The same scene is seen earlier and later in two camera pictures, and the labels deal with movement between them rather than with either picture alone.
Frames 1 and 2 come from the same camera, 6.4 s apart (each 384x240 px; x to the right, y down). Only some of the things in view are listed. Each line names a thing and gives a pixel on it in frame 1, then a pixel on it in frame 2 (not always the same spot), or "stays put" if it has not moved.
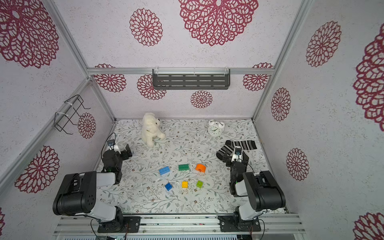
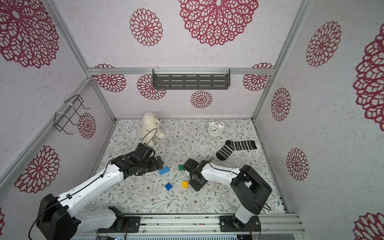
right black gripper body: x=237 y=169 → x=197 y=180
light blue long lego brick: x=164 y=170 stays put
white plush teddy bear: x=150 y=130 stays put
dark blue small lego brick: x=168 y=186 stays put
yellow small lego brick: x=184 y=184 stays put
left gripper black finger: x=126 y=154 → x=156 y=163
